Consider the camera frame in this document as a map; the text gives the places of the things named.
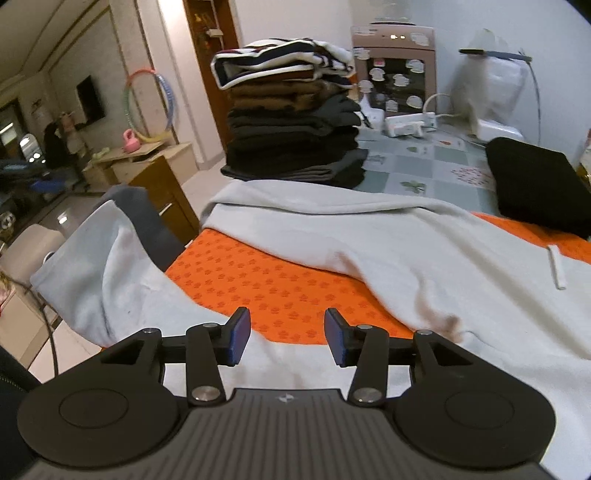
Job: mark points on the black fabric storage bag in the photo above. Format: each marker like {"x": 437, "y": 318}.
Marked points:
{"x": 538, "y": 186}

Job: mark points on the brown wooden door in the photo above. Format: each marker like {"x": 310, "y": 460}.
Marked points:
{"x": 212, "y": 29}

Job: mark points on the pink kettlebell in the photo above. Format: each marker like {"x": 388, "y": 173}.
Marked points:
{"x": 130, "y": 142}

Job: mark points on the white plastic bag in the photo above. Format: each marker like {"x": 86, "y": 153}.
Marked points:
{"x": 490, "y": 82}

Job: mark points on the white fleece hoodie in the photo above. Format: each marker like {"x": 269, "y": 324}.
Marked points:
{"x": 104, "y": 286}

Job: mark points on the water dispenser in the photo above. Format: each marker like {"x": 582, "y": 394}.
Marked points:
{"x": 395, "y": 58}

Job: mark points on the stack of folded clothes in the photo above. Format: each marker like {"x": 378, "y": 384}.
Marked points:
{"x": 291, "y": 117}

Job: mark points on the colourful hula hoop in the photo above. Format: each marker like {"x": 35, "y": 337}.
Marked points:
{"x": 149, "y": 106}

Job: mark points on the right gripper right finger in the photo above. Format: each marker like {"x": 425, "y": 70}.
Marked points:
{"x": 365, "y": 348}

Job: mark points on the low wooden TV cabinet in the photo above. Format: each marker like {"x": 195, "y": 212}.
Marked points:
{"x": 116, "y": 166}

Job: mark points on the wooden chair with grey garment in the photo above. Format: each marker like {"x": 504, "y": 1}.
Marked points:
{"x": 159, "y": 211}

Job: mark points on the wall-mounted black television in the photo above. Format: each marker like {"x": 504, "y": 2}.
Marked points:
{"x": 90, "y": 101}

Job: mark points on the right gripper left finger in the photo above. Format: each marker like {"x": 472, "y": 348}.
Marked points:
{"x": 208, "y": 346}

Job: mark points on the white power strip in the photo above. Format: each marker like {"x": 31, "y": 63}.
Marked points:
{"x": 415, "y": 125}

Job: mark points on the orange patterned table mat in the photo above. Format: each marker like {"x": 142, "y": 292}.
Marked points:
{"x": 277, "y": 290}

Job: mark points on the checked floral tablecloth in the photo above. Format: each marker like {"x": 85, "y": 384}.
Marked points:
{"x": 444, "y": 164}

